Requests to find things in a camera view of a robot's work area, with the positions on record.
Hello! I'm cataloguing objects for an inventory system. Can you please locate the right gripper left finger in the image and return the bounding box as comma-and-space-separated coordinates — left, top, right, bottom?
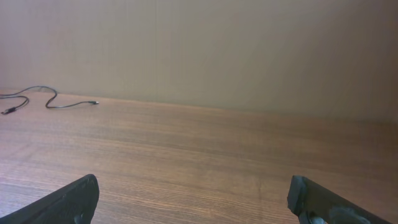
1, 174, 100, 224

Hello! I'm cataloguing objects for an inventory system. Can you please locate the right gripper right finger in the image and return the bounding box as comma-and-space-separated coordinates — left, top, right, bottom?
287, 175, 391, 224

